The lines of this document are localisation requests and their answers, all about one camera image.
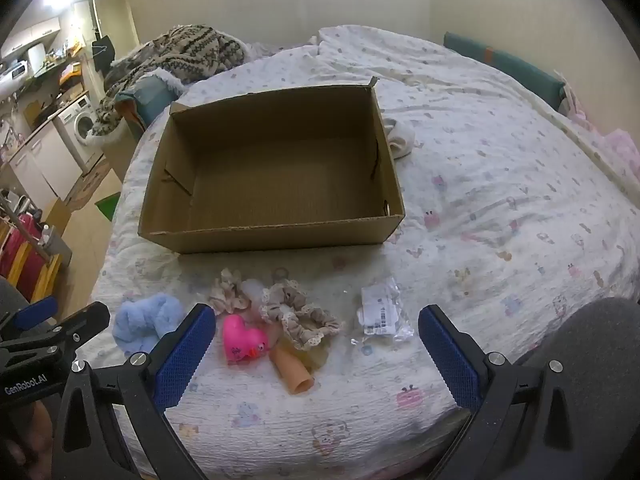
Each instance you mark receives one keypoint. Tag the black hanging garment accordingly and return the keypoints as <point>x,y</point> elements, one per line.
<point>103,52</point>

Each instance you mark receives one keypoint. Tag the blue fluffy scrunchie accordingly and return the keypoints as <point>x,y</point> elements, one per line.
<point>140,320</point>

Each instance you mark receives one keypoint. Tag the brown cardboard box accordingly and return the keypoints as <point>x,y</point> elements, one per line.
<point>280,160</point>

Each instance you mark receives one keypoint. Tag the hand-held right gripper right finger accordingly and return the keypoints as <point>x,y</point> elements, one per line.
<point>450,360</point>

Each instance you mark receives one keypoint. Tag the person's right leg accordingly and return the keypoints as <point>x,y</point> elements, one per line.
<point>600,330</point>

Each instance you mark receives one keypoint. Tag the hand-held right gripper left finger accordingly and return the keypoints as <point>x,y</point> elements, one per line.
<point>184,357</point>

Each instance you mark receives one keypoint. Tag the person's left hand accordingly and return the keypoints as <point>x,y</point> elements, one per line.
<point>30,425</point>

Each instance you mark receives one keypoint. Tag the pink fluffy blanket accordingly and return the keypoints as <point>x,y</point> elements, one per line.
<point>620,145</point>

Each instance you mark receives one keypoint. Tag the plain beige scrunchie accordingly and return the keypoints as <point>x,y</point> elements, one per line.
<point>227,290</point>

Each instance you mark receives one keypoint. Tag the white washing machine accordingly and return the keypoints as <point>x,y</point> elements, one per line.
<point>82,122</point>

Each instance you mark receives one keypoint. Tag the white kitchen cabinets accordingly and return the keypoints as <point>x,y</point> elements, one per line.
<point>40,160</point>

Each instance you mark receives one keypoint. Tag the teal pillow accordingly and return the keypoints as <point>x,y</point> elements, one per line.
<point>150,95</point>

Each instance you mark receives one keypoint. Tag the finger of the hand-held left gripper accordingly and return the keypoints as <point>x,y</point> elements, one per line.
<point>35,310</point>
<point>80,320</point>

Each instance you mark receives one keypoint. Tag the pink heart rubber duck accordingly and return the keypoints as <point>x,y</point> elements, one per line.
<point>240,337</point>

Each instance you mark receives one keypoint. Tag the green floor item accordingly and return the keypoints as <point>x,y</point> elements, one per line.
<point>106,207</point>

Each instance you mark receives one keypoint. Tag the white sock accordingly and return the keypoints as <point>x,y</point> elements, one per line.
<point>252,290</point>

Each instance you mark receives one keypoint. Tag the long teal cushion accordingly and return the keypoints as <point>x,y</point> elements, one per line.
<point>500,62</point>

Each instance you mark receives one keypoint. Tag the patterned knit blanket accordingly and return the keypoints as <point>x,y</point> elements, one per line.
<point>190,50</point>

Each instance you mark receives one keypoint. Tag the white socks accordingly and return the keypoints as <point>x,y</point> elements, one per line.
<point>402,137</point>

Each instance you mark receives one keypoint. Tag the white microwave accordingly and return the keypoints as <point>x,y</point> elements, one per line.
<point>14,71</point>

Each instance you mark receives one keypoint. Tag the person's left leg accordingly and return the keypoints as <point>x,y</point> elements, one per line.
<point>10,295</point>

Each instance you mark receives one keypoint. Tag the person's leg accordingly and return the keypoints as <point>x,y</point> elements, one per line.
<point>10,295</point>
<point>600,330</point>

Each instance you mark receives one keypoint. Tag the beige lace-trim scrunchie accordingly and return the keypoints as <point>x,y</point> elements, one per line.
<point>300,317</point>

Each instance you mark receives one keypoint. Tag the clear plastic packet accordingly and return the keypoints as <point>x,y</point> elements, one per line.
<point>380,310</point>

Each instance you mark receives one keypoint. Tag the printed white bed sheet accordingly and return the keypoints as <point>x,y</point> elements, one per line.
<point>500,185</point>

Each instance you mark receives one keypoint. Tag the red and wooden chair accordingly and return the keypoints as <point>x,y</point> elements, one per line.
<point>25,250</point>

